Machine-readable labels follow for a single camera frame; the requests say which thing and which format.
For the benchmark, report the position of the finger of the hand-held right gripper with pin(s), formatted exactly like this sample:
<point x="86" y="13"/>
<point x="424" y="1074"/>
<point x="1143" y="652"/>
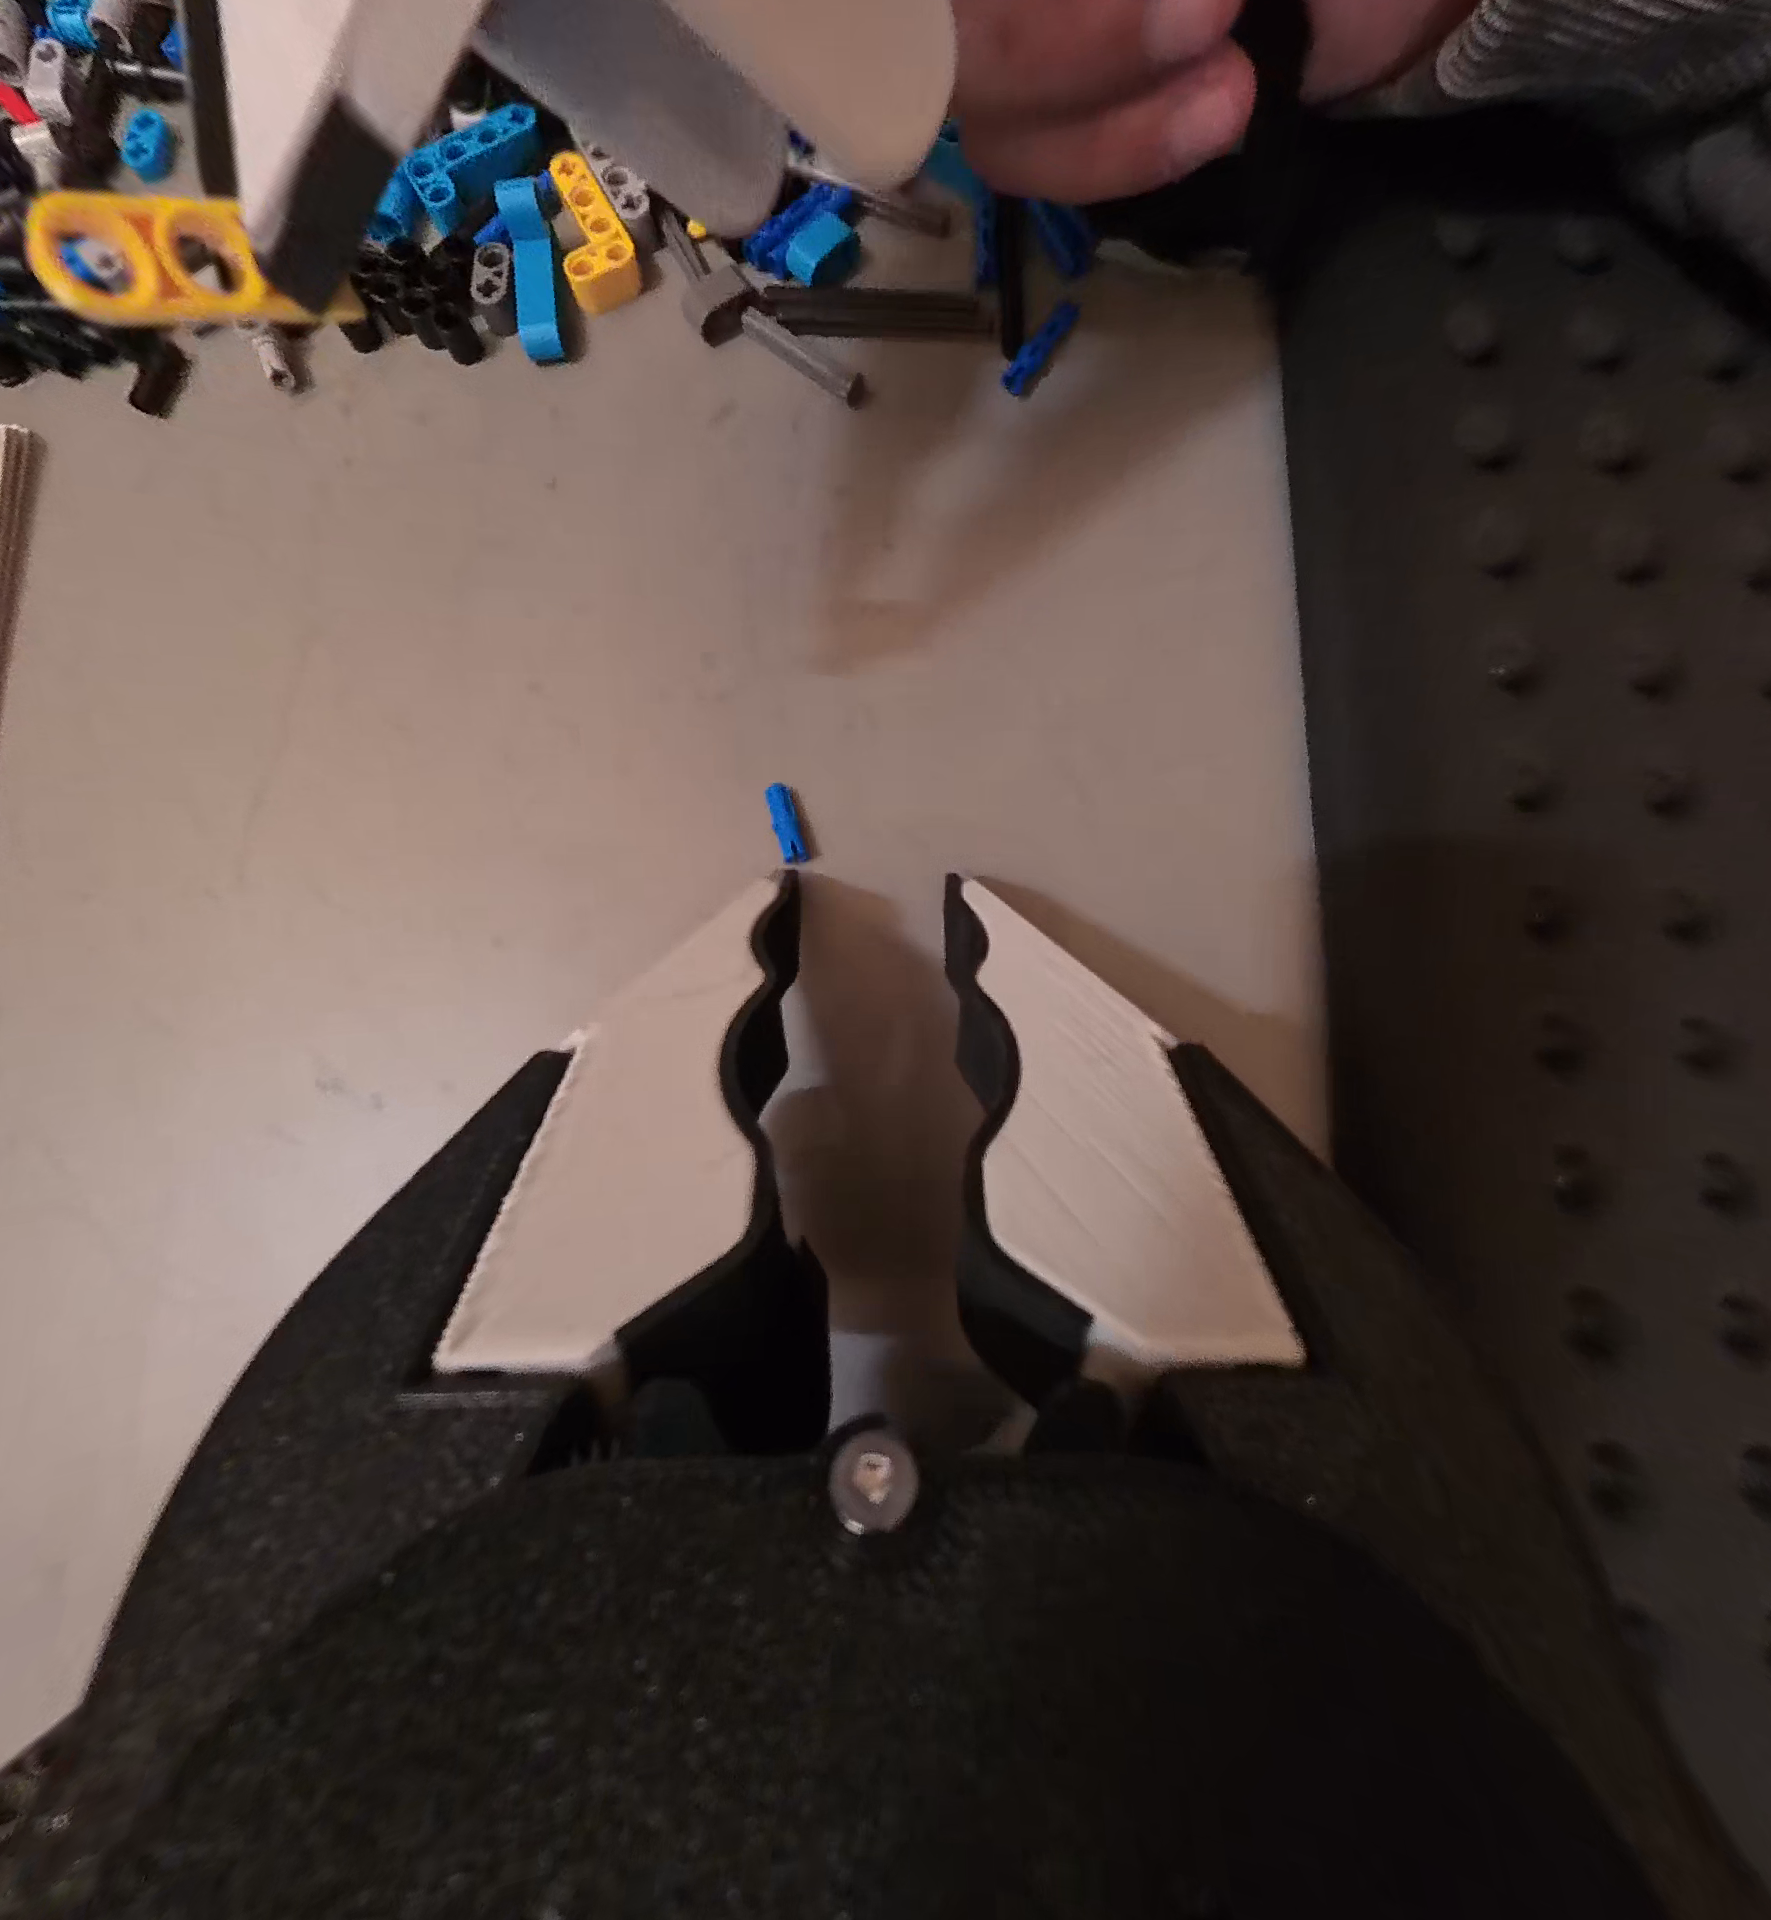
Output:
<point x="314" y="90"/>

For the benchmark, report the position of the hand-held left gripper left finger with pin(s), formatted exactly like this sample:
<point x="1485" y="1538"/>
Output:
<point x="616" y="1170"/>

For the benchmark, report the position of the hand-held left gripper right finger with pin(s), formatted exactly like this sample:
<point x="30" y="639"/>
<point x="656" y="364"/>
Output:
<point x="1125" y="1170"/>

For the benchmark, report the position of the yellow small connector piece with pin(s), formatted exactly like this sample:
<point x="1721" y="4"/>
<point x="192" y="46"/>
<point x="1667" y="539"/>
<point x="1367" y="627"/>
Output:
<point x="150" y="218"/>

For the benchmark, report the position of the blue short pin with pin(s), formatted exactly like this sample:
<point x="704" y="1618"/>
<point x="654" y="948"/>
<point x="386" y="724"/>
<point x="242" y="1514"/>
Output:
<point x="784" y="823"/>

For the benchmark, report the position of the grey desk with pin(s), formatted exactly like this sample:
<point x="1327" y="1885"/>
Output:
<point x="374" y="675"/>

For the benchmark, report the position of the person's right hand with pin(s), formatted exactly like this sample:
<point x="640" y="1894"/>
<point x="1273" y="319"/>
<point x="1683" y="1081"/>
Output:
<point x="1095" y="105"/>

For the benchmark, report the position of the pile of building pieces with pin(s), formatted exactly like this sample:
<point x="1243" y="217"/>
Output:
<point x="524" y="224"/>

